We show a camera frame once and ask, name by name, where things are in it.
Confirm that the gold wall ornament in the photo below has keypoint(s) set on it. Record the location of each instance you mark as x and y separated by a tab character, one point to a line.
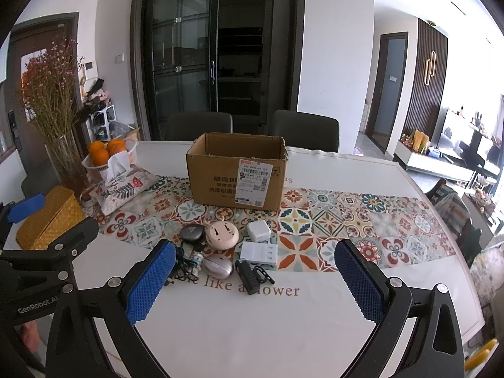
429	67

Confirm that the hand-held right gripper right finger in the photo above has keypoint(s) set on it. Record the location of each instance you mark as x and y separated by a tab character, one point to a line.
360	283

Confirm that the white shoe rack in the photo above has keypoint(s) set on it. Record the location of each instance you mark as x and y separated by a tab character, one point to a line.
103	124

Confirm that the glass vase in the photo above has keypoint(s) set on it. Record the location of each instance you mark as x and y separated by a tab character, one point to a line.
65	165

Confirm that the white television stand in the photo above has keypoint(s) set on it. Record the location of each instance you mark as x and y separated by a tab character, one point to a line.
425	161

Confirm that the pile of oranges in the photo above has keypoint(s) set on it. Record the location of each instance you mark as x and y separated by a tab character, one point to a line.
117	146

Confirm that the small cardboard floor box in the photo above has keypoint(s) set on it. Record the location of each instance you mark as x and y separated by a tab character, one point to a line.
134	134

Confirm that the yellow bags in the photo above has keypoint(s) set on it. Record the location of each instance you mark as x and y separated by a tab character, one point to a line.
420	141

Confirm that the white cube charger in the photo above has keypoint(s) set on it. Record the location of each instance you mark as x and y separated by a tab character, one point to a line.
258	231

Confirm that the patterned tile table runner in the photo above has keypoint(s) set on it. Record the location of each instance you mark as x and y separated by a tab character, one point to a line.
315	224

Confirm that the brown entry door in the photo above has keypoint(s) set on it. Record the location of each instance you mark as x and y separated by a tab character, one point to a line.
23	134

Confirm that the person's left forearm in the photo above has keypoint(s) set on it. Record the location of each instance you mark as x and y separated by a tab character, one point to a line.
33	338

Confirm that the chair with striped cloth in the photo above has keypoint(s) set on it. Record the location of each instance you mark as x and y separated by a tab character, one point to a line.
453	212

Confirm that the pink round antlered device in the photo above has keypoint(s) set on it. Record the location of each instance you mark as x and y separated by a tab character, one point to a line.
222	238

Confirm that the small white bottle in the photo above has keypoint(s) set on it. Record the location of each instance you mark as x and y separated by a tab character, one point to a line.
197	262

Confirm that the brown cardboard box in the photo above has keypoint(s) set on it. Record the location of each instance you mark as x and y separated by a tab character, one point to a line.
212	165

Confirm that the dried pink flower bunch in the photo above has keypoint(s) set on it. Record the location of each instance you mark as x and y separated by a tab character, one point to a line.
47	86

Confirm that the dark interior door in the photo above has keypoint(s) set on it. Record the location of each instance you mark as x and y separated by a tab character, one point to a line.
388	86

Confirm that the white plastic basket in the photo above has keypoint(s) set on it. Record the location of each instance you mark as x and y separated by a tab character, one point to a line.
130	154

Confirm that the white wall intercom panel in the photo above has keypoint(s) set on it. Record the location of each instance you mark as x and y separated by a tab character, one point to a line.
92	70

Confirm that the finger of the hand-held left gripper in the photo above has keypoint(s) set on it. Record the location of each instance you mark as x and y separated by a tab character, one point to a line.
27	206
78	230

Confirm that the white rectangular charger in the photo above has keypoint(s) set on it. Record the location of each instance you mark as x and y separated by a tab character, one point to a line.
258	254

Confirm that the dark grey dining chair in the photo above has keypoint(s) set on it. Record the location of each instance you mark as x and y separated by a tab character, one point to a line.
199	126
303	128

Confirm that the yellow woven box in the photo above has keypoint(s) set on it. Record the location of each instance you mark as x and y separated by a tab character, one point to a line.
55	216

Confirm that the black power adapter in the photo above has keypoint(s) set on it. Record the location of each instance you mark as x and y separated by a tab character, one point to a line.
247	279

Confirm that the dark glass sliding door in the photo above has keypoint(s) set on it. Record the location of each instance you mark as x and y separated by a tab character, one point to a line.
181	47

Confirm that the dark round device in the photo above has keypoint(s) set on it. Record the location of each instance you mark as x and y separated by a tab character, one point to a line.
192	234

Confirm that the white light switch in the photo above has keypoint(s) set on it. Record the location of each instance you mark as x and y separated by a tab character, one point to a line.
119	58

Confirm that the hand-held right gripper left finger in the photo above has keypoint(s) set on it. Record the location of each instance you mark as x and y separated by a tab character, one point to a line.
151	283

